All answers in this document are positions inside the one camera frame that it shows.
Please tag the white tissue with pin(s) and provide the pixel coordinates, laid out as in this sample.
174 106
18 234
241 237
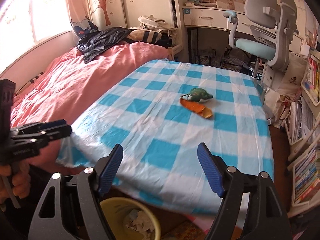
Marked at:
140 223

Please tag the green wrapper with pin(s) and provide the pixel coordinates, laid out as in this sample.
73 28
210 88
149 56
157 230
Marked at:
200 93

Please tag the grey blue desk chair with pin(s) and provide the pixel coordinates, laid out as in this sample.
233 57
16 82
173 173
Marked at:
262 5

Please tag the pink curtain with whale print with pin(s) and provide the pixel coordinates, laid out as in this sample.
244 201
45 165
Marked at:
77 5

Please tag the row of red spined books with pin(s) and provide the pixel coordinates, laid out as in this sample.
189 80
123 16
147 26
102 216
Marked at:
313 75

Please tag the white wardrobe with tree decal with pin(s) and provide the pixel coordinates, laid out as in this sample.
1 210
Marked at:
137 0

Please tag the beige cloth bag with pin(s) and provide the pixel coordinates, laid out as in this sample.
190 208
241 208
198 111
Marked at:
155 22

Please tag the person's left hand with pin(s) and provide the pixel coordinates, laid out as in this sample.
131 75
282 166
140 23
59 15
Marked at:
21 182

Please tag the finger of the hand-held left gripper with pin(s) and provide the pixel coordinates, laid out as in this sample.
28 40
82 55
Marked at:
57 132
55 123

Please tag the white desk with drawers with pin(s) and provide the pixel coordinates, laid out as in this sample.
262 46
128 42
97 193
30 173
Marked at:
207 17

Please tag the white bookshelf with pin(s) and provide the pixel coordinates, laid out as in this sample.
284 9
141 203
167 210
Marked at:
303 142

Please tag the yellow plastic bin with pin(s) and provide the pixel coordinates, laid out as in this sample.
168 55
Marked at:
117 206

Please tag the blue white checked tablecloth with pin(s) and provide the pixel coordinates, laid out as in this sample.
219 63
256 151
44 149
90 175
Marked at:
162 130

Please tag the black plastic bag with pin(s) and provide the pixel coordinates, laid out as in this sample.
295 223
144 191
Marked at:
235 58

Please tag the dark navy puffer jacket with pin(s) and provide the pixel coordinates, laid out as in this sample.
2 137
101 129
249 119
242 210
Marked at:
100 40

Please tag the pink blanket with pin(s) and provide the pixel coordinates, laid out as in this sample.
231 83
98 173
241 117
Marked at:
75 85

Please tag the orange snack wrapper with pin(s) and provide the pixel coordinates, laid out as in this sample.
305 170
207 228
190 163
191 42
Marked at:
195 107

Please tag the beige tote bag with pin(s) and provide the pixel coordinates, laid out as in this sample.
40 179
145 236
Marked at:
287 80

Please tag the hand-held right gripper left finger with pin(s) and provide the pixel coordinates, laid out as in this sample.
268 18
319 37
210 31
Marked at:
111 172

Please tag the pink patterned floor mat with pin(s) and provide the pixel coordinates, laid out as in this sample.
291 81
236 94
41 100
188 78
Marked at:
185 227

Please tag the bright window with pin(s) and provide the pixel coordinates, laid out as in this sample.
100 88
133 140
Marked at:
37 17

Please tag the pile of white papers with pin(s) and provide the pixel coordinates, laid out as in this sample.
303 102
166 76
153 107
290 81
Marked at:
300 120

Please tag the stack of colourful paperback books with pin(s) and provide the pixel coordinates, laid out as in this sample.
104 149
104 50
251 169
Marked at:
307 180

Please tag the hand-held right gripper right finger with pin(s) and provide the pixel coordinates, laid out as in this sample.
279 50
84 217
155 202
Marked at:
210 172

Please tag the beige navy striped pillow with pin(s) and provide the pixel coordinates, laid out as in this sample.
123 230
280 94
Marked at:
145 36

